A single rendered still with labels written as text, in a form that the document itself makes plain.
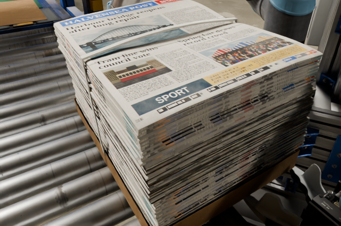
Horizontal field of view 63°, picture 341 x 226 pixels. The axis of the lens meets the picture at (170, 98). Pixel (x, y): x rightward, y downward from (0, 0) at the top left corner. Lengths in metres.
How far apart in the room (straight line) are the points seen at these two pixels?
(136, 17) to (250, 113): 0.29
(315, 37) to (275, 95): 0.89
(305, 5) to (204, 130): 0.54
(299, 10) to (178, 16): 0.35
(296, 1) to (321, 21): 0.47
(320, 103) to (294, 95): 0.52
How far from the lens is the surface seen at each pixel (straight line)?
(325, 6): 1.23
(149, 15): 0.55
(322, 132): 0.92
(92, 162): 0.59
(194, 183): 0.37
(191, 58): 0.39
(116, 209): 0.50
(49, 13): 1.55
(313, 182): 0.54
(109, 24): 0.53
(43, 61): 1.03
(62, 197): 0.54
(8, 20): 1.52
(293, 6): 0.79
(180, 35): 0.47
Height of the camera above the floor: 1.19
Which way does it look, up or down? 33 degrees down
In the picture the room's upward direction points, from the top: straight up
